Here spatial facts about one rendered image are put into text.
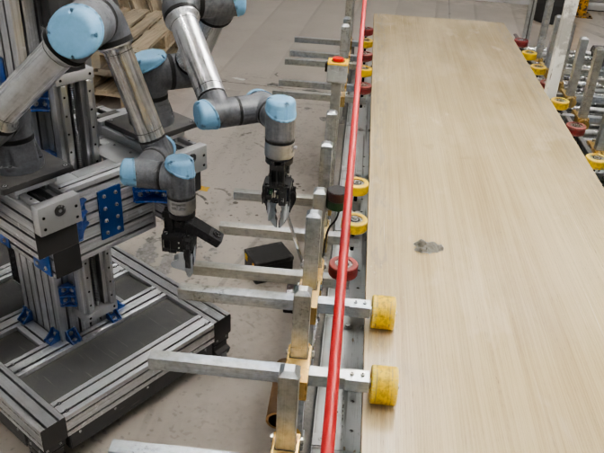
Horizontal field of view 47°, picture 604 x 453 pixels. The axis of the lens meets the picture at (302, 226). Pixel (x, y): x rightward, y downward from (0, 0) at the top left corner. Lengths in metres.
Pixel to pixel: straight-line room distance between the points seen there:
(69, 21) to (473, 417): 1.24
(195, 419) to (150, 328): 0.39
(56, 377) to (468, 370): 1.54
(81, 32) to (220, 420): 1.55
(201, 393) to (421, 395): 1.42
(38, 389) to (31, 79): 1.19
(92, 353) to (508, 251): 1.53
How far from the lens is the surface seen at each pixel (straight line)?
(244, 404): 2.78
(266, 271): 1.95
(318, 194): 1.84
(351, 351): 2.07
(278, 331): 3.11
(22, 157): 2.13
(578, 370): 1.74
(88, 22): 1.73
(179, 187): 1.83
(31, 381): 2.67
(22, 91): 1.88
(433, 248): 2.03
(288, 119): 1.73
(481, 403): 1.58
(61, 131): 2.32
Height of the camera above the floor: 1.96
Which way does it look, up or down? 30 degrees down
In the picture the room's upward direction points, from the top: 3 degrees clockwise
